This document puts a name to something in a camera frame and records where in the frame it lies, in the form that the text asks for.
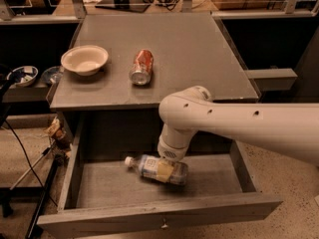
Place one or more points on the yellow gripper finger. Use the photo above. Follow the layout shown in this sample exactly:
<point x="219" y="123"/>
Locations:
<point x="165" y="169"/>

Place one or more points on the blue plastic water bottle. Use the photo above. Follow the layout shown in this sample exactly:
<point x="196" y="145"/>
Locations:
<point x="147" y="166"/>

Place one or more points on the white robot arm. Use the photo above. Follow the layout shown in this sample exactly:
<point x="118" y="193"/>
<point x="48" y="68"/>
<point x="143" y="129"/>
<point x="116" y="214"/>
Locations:
<point x="288" y="129"/>

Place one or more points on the grey open drawer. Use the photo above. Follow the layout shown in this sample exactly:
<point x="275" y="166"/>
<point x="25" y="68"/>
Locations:
<point x="100" y="196"/>

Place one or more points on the red soda can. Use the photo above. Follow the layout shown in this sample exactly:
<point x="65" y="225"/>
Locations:
<point x="142" y="69"/>

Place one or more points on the black tripod stand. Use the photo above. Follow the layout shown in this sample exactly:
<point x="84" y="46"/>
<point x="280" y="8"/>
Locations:
<point x="39" y="194"/>

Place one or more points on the grey cabinet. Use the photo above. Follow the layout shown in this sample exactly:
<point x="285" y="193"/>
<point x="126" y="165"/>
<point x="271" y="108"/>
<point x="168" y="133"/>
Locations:
<point x="189" y="49"/>

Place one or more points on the crumpled snack wrapper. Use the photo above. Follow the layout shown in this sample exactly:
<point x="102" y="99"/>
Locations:
<point x="57" y="133"/>

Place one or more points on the white bowl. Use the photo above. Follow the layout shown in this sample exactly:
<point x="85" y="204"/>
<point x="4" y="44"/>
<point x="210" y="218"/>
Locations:
<point x="84" y="60"/>

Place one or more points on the dark blue small bowl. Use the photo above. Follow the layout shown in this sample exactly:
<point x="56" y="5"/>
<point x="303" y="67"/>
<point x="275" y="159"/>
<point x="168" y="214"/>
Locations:
<point x="52" y="75"/>

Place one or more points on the black monitor stand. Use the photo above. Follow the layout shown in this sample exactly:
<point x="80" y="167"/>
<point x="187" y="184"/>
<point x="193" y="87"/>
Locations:
<point x="136" y="6"/>

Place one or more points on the small patterned bowl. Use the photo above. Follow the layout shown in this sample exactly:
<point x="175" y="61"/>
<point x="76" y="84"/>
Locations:
<point x="23" y="76"/>

